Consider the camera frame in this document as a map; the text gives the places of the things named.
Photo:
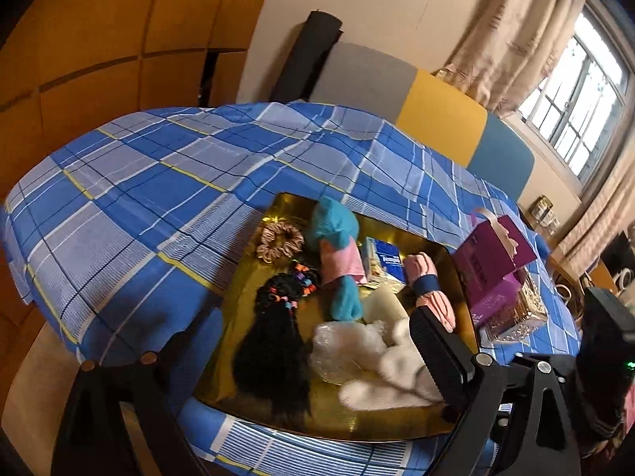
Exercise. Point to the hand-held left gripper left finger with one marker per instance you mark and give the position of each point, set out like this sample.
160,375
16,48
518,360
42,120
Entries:
193,342

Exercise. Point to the purple gift box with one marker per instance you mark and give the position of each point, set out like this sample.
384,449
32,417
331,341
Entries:
488,267

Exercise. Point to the silver sequin tissue box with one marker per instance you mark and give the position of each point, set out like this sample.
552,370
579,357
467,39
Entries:
521,317

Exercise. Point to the blue white tissue packet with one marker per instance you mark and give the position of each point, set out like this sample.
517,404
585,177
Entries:
384,263

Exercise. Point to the pink sock with blue band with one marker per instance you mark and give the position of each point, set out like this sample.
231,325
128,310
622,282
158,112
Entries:
426,277

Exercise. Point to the grey yellow blue headboard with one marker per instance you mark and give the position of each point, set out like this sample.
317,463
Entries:
436,114

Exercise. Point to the blue plaid tablecloth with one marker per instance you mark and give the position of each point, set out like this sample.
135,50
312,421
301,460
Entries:
149,183

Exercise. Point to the teal and pink fuzzy socks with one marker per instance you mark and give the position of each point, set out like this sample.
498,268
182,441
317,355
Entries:
332,228

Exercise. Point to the window with metal frame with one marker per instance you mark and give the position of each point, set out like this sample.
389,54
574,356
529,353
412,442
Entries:
575,94

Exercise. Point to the white fluffy sock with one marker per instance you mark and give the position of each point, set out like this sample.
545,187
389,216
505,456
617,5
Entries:
387,382

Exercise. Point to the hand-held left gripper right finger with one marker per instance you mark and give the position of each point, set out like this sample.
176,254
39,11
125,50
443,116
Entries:
439,357

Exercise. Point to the wooden desk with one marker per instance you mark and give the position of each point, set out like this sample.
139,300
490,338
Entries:
570,272

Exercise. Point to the black rolled mat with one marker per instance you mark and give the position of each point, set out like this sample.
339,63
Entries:
307,54

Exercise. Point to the black curly wig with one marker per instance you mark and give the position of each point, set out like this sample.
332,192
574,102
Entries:
270,357

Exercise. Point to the beige patterned scrunchie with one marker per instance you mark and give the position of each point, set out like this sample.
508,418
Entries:
278,243

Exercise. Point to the gold metal tray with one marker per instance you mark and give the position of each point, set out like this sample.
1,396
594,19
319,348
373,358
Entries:
238,287

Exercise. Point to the black striped cloth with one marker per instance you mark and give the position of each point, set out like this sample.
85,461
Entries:
603,421

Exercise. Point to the beige patterned curtain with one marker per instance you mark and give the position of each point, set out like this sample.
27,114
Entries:
595,203
511,29

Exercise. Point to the black monitor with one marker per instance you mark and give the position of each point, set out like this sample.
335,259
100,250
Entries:
620,253

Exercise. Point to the group of metal cans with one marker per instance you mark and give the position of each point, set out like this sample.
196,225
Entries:
543,215

